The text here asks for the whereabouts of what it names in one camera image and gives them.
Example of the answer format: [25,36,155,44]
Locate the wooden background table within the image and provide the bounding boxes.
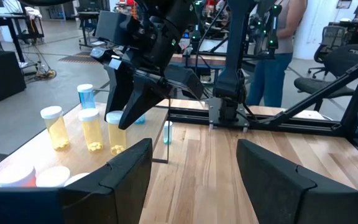
[169,53,228,71]

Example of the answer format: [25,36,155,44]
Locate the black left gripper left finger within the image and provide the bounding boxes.
[58,138,154,224]

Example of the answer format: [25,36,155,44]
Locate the striped floor mat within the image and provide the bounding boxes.
[58,51,101,65]

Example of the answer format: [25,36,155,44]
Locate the teal medicine bottle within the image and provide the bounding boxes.
[163,120,173,146]

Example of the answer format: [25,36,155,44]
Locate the person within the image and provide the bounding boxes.
[246,0,309,108]

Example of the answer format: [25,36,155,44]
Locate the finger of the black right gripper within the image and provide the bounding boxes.
[104,65,135,121]
[118,74,172,130]

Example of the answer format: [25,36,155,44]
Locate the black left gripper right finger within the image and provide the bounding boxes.
[236,139,317,224]

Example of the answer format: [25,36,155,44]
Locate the yellow medicine bottle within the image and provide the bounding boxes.
[40,105,71,152]
[78,108,104,153]
[106,110,127,156]

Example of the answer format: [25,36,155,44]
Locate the wooden shelf with black legs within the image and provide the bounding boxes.
[0,96,171,188]

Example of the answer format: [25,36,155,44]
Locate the black mesh office chair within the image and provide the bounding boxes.
[308,26,348,79]

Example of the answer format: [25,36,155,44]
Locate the tangled floor cables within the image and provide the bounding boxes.
[23,43,58,82]

